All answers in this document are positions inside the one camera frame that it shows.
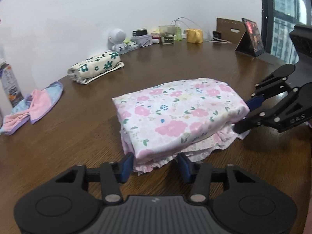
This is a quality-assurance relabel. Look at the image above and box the pink floral baby garment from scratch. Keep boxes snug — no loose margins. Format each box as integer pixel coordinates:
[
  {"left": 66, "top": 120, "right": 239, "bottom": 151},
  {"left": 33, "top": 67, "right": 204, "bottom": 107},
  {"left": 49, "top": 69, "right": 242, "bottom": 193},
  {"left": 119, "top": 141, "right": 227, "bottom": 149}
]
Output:
[{"left": 113, "top": 78, "right": 250, "bottom": 174}]

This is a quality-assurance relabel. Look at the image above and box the framed picture stand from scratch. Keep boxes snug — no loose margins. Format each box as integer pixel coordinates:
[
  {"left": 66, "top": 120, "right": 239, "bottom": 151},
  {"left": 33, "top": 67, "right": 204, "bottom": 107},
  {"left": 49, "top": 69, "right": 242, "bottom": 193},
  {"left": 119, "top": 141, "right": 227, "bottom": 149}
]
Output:
[{"left": 235, "top": 18, "right": 265, "bottom": 57}]

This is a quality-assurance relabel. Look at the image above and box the brown cardboard box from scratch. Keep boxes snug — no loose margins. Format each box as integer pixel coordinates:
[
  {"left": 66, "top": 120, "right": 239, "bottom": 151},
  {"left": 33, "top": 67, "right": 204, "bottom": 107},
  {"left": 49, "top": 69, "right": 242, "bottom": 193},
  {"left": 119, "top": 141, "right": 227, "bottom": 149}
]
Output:
[{"left": 213, "top": 18, "right": 245, "bottom": 44}]

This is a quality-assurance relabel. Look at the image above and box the yellow mug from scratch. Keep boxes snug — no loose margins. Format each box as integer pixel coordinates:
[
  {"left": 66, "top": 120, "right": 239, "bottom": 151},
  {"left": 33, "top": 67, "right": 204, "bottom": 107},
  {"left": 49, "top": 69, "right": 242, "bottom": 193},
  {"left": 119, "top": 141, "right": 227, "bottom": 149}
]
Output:
[{"left": 186, "top": 28, "right": 204, "bottom": 44}]

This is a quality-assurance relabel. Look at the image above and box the green spray bottle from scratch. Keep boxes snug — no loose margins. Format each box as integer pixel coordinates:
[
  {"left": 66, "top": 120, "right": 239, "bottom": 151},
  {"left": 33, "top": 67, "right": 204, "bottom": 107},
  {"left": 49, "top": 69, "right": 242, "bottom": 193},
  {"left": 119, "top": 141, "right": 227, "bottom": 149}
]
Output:
[{"left": 175, "top": 24, "right": 182, "bottom": 41}]

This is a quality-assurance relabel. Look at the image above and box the pink blue towel cap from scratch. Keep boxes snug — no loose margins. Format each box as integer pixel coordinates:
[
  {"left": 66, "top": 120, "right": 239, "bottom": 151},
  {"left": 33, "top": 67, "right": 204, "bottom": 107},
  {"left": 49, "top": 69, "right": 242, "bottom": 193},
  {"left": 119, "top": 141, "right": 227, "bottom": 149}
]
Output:
[{"left": 1, "top": 81, "right": 63, "bottom": 135}]

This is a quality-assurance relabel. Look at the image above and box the floral cream fabric pouch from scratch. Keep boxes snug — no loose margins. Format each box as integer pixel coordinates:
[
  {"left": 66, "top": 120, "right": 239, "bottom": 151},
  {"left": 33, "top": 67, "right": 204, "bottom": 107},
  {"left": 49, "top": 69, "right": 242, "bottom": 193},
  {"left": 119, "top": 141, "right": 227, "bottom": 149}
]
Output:
[{"left": 67, "top": 50, "right": 124, "bottom": 85}]

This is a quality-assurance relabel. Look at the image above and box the plastic drink bottle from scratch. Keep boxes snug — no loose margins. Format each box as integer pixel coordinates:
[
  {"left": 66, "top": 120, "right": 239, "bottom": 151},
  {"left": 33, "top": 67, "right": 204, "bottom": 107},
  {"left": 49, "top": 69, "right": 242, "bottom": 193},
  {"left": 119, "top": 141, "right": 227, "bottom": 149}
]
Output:
[{"left": 1, "top": 62, "right": 24, "bottom": 107}]

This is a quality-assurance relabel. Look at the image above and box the black adapter on tin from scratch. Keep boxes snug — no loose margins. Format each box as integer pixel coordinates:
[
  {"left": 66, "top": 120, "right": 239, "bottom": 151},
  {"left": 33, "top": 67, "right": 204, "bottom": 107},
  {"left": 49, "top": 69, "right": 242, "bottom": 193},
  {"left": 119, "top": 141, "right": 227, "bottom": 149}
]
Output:
[{"left": 132, "top": 28, "right": 148, "bottom": 37}]

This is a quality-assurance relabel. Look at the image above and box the white robot figurine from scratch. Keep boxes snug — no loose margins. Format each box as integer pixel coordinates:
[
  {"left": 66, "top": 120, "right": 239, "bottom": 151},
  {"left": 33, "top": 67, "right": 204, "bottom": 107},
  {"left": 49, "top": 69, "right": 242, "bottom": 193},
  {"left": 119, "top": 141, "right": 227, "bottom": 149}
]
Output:
[{"left": 108, "top": 28, "right": 128, "bottom": 54}]

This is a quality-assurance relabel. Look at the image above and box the white charger cable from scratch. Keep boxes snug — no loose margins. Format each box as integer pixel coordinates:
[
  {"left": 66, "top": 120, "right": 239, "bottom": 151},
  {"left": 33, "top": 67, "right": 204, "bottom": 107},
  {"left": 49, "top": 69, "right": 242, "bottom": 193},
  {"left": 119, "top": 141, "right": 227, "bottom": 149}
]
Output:
[{"left": 170, "top": 16, "right": 213, "bottom": 41}]

